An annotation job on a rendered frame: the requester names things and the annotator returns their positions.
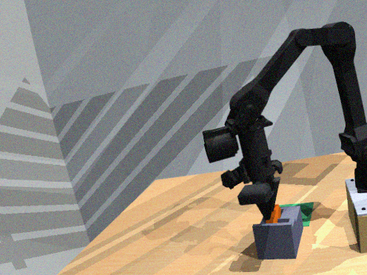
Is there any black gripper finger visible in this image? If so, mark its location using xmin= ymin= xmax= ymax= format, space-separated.
xmin=268 ymin=177 xmax=280 ymax=211
xmin=256 ymin=191 xmax=275 ymax=220

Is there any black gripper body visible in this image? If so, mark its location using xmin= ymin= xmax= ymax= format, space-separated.
xmin=238 ymin=148 xmax=283 ymax=206

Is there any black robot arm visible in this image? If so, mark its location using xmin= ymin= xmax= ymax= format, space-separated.
xmin=202 ymin=21 xmax=367 ymax=193

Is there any brown l-shaped part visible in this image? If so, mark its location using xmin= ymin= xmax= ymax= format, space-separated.
xmin=266 ymin=205 xmax=281 ymax=223

